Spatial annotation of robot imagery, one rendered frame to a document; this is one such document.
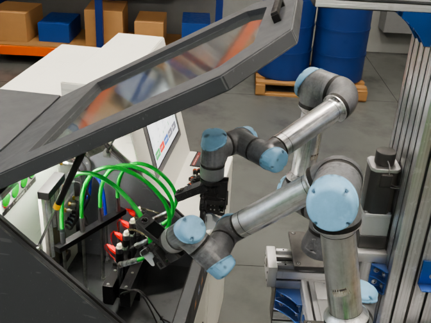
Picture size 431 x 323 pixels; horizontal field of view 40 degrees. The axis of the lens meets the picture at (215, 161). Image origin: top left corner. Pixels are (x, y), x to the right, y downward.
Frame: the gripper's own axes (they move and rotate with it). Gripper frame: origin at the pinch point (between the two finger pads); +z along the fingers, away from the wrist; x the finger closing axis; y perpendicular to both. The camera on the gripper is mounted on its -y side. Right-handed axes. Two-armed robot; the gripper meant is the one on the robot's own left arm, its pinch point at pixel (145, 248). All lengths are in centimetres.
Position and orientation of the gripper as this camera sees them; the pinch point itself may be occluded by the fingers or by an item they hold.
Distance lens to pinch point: 187.6
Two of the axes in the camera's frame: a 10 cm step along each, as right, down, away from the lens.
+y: 5.9, 8.1, -0.3
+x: 6.9, -4.9, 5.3
